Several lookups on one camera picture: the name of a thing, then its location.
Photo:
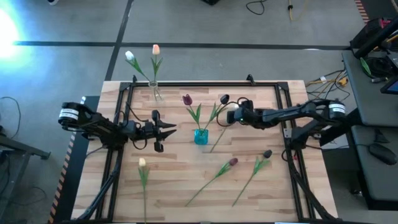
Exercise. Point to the black mesh crate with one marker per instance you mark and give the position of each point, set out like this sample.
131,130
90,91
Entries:
365,31

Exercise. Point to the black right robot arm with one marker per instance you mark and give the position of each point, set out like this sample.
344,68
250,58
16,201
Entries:
289,113

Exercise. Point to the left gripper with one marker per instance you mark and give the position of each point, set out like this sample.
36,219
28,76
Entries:
154,130

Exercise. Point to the dark purple artificial tulip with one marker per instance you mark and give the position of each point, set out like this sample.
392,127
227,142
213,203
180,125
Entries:
224,99
267,153

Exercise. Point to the green artificial leaf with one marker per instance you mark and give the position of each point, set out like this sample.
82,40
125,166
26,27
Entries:
365,66

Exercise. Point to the grey side table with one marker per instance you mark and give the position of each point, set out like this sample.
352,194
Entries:
367,93

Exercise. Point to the black computer mouse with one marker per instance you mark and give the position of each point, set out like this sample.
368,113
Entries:
381,153

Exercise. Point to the clear glass vase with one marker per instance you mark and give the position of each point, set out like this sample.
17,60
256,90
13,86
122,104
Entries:
155,91

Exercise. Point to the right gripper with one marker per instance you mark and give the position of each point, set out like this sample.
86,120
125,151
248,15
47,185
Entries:
247,116

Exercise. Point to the black metal stand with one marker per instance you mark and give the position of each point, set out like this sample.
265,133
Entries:
21,149

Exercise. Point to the pale yellow artificial tulip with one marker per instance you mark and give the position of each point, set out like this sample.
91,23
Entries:
142,162

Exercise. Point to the black stand pole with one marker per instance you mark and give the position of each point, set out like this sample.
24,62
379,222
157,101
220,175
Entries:
376,37

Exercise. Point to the black aluminium table frame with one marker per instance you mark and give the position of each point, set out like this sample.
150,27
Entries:
202,84

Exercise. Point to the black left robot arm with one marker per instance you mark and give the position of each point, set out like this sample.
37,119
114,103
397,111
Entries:
99,126

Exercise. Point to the blue cut-glass vase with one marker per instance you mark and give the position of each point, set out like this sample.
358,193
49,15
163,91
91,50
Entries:
201,138

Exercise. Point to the dark grey desk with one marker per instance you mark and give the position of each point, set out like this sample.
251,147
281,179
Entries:
376,183

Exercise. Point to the black screen device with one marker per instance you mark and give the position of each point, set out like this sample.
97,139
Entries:
392,86

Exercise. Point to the maroon artificial tulip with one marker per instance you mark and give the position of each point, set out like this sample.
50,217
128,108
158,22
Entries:
233,161
187,99

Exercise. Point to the black table clamp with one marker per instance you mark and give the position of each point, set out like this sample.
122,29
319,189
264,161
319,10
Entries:
250,79
134,79

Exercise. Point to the peach artificial tulip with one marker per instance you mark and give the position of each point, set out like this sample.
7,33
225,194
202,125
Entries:
156,49

